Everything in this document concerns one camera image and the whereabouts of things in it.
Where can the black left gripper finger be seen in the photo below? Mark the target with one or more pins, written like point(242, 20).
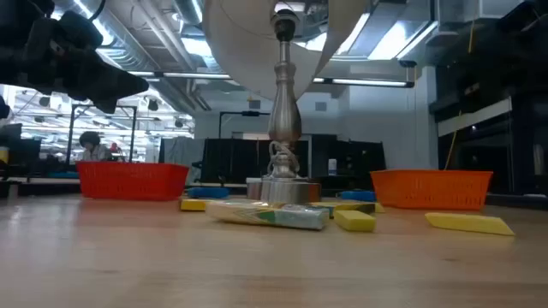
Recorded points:
point(124, 85)
point(106, 106)

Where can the yellow eraser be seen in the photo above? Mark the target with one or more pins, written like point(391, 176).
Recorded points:
point(193, 205)
point(468, 223)
point(354, 221)

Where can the yellow green crayon box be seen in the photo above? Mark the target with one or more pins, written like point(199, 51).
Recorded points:
point(265, 216)

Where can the orange plastic basket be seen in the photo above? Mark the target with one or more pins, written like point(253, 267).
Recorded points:
point(432, 190)

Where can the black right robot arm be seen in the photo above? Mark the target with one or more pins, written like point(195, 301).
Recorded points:
point(492, 64)

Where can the person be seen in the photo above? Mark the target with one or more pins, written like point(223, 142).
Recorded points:
point(93, 147)

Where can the ceiling light bar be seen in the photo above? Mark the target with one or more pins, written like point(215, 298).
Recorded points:
point(368, 82)
point(192, 75)

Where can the red plastic basket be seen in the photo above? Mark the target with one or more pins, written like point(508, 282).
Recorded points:
point(132, 181)

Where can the grey cloth cover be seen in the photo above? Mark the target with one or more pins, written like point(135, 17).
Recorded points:
point(182, 154)

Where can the dark computer monitor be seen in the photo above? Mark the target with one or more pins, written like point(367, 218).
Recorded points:
point(21, 145)

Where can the silver lamp with white shade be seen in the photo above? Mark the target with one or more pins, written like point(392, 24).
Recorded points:
point(284, 115)

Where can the white bottle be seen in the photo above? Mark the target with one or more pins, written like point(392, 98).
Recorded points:
point(332, 167)

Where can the black cabinet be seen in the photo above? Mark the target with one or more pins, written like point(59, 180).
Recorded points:
point(355, 156)

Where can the black metal stand frame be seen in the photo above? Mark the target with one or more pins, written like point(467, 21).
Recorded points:
point(70, 132)

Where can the silver ventilation duct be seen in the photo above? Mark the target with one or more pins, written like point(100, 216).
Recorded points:
point(171, 90)

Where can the black partition wall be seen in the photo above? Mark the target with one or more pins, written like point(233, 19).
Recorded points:
point(231, 160)

